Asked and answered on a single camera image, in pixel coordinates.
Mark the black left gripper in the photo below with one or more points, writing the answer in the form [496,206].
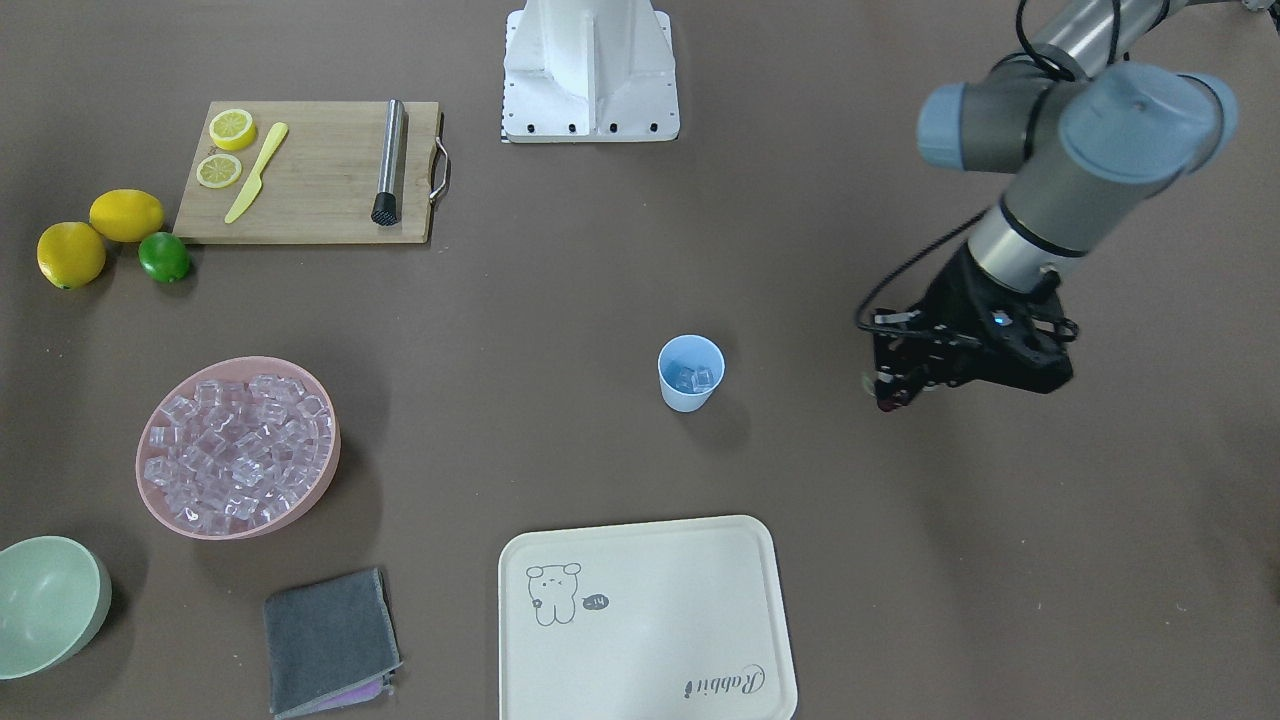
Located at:
[953,297]

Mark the clear ice cube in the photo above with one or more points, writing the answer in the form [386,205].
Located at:
[692,380]

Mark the dark red cherries pair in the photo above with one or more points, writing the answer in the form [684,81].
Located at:
[886,394]

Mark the grey silver left robot arm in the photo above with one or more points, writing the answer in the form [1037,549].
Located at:
[1086,135]

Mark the light blue plastic cup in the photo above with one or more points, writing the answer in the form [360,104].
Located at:
[688,350]

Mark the pile of clear ice cubes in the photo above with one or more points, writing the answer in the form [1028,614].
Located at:
[240,450]

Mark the cream rabbit tray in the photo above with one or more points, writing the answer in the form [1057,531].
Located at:
[677,619]

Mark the steel muddler black tip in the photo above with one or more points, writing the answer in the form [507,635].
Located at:
[386,206]

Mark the bamboo cutting board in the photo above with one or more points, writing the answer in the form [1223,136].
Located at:
[320,185]

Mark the grey folded cloth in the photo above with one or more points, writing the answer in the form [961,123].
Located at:
[331,644]

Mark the pink bowl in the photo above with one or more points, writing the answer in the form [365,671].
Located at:
[165,505]

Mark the yellow plastic knife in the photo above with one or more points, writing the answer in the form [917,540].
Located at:
[253,184]

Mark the upper lemon slice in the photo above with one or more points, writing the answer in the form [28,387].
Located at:
[232,130]

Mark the lemon slice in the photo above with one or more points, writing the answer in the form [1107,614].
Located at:
[218,171]
[232,130]

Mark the lower lemon slice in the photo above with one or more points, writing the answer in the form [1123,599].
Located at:
[218,171]

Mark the green lime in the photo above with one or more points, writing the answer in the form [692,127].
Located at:
[164,257]

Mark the yellow lemon near board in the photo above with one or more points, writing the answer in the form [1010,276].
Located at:
[127,216]

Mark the yellow lemon outer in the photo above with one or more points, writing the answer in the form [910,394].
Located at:
[71,255]

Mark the mint green bowl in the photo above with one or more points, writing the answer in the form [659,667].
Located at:
[55,595]

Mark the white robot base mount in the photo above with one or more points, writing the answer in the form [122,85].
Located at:
[589,72]

